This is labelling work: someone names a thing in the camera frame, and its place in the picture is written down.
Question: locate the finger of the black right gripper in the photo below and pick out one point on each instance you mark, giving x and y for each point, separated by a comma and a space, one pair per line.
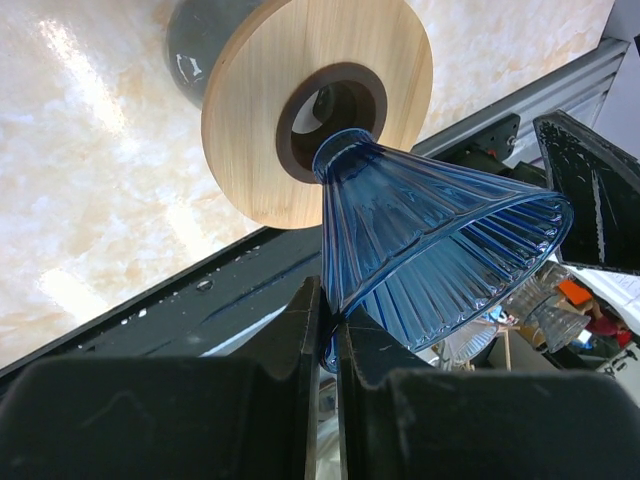
601, 182

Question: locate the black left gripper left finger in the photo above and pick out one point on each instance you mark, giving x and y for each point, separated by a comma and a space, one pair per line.
251, 414

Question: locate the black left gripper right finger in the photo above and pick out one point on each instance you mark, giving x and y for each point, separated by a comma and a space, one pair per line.
402, 419

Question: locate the blue glass dripper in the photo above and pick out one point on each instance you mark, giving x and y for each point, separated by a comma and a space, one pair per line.
423, 246

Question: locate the wooden dripper ring stand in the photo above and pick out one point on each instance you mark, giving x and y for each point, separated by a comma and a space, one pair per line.
292, 74

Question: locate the smoked glass carafe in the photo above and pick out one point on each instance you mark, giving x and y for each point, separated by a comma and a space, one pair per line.
196, 34

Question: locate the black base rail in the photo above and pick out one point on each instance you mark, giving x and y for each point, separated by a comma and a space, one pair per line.
200, 309

